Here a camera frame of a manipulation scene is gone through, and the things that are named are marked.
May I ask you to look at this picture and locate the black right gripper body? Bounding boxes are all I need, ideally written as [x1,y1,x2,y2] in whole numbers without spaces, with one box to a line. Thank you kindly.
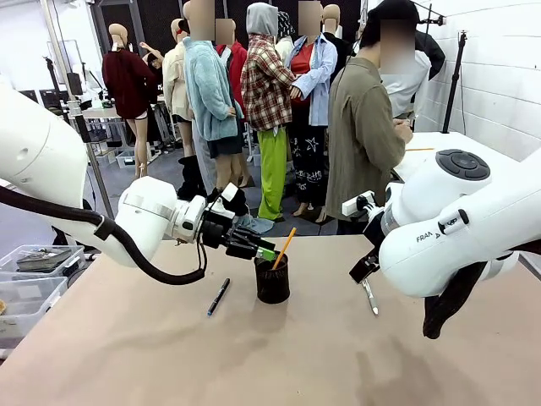
[357,195,388,256]

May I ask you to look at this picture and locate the black tripod stand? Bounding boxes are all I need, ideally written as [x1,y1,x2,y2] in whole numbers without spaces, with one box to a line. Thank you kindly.
[440,29,471,134]

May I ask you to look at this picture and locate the cream jacket mannequin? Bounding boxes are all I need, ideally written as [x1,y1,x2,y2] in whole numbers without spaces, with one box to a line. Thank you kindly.
[161,18,196,200]

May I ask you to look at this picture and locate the orange pencil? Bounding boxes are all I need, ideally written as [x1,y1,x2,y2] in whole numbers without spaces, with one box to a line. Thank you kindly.
[271,227,298,271]

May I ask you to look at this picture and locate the bare head mannequin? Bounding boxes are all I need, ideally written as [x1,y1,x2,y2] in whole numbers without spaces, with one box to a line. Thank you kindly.
[322,3,344,43]

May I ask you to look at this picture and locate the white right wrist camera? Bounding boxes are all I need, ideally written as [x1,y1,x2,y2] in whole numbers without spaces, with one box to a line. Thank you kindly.
[341,190,377,217]

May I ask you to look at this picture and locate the black right arm cable sleeve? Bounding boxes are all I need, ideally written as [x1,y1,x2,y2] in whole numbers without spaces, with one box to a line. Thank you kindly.
[422,248,516,340]

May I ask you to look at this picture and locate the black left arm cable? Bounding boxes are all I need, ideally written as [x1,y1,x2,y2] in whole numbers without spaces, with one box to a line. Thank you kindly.
[0,184,209,286]

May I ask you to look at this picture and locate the plaid shirt green trousers mannequin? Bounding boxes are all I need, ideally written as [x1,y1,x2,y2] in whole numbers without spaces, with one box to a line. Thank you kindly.
[239,2,298,222]

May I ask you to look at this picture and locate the grey floor crate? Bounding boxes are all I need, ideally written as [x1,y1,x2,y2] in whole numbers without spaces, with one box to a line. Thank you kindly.
[115,150,141,170]

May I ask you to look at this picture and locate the black mesh pen holder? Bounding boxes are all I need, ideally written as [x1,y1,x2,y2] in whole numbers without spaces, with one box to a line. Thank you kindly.
[254,252,291,305]

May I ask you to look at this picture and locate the patterned headscarf mannequin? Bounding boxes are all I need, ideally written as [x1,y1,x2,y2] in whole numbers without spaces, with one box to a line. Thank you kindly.
[276,10,297,64]

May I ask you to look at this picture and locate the black haired small mannequin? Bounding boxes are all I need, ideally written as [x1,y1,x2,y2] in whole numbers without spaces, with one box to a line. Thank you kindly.
[139,41,167,95]

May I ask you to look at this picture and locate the silver pen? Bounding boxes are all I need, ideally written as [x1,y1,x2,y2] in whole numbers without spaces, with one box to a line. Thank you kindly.
[362,278,380,316]

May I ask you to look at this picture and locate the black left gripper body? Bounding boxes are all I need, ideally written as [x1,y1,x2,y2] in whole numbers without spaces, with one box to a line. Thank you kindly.
[198,201,260,259]

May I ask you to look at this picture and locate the black pen blue tip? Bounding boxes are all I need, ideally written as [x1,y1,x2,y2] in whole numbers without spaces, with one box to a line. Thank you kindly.
[206,277,232,318]

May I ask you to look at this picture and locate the grey metal stand pole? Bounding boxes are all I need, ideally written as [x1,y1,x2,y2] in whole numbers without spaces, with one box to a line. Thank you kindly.
[39,0,116,220]

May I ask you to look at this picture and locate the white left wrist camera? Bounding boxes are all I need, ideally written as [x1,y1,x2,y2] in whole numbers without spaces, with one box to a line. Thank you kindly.
[219,182,241,204]

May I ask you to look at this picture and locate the red jacket mannequin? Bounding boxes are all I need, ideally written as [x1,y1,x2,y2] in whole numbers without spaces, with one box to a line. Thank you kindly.
[214,18,251,188]

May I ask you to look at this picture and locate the clear bin with dark items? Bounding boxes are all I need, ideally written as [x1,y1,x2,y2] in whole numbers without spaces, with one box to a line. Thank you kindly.
[0,244,86,281]

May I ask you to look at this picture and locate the person's left hand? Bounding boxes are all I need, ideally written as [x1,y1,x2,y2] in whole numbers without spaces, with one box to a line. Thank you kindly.
[391,118,414,145]

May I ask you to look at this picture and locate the person in olive shirt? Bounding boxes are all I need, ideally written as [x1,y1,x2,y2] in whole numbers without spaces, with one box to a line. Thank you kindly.
[325,0,424,236]

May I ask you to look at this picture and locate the blue jeans pile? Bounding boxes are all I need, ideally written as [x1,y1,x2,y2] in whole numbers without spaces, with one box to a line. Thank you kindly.
[234,214,275,234]

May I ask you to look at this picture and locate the clear plastic bin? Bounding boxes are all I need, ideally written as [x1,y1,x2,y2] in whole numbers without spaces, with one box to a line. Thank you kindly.
[0,275,69,340]

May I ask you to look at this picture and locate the black white jacket mannequin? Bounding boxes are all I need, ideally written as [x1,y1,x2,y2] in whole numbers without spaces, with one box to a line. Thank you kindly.
[380,28,447,120]

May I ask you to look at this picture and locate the person's left forearm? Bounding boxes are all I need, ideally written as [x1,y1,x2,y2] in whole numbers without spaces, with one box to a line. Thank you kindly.
[368,84,407,154]

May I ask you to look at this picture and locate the light blue fleece mannequin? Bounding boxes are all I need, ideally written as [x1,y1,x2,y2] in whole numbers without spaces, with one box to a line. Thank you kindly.
[181,0,246,192]

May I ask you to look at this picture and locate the blue shirt printed trousers mannequin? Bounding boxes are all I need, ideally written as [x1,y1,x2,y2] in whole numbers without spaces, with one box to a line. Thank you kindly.
[288,0,339,224]

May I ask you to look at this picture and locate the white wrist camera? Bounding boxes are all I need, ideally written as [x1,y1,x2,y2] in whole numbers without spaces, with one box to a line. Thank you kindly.
[341,190,377,217]
[219,182,241,204]

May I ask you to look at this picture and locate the maroon sweater mannequin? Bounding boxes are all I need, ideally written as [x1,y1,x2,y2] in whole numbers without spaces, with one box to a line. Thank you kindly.
[101,22,158,178]

